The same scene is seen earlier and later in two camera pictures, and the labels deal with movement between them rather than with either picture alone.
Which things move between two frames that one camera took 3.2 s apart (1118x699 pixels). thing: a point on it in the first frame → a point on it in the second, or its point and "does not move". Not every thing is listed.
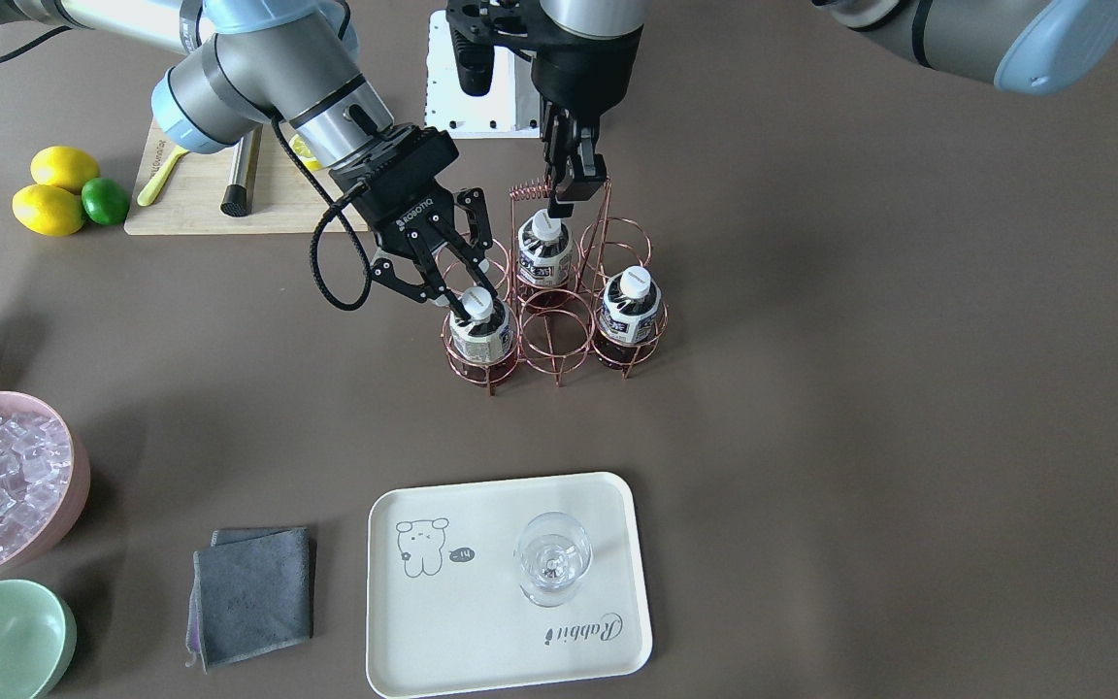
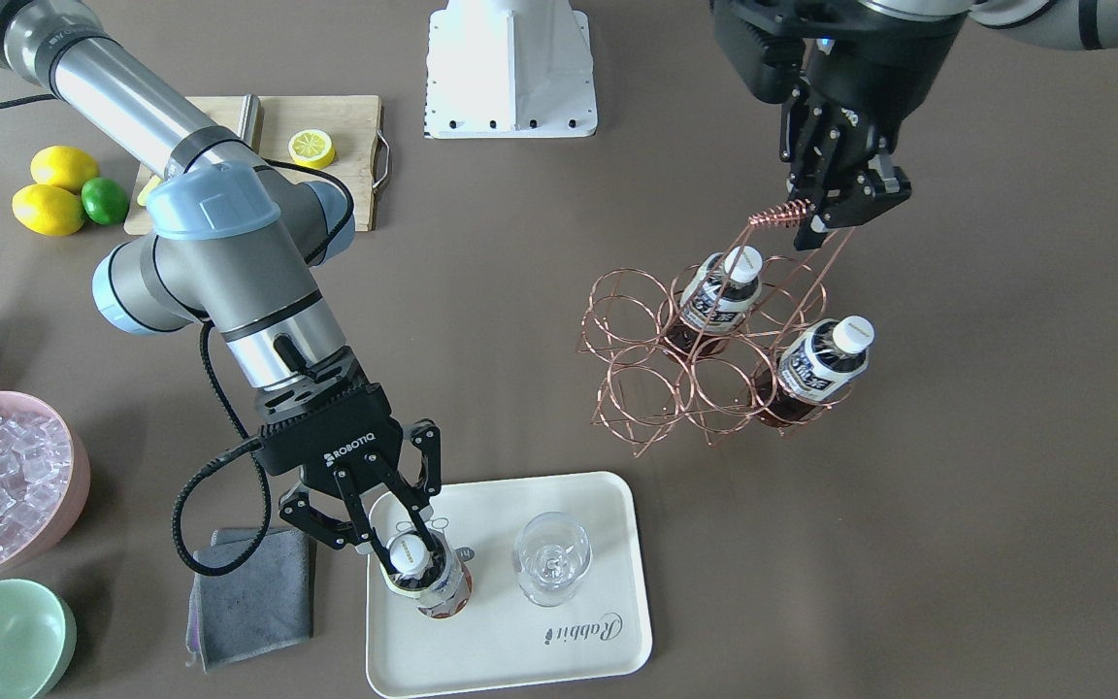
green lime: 105,200 does not move
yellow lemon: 63,167 does not move
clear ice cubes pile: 5,474 does not move
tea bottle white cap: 478,302 → 409,554
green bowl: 8,639 does not move
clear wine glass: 552,551 does not move
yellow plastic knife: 154,187 does not move
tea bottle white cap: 630,314 → 811,370
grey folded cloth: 251,595 does not move
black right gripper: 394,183 → 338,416
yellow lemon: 48,210 does not move
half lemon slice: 303,150 does not move
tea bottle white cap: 545,250 → 718,294
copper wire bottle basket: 569,287 → 649,392
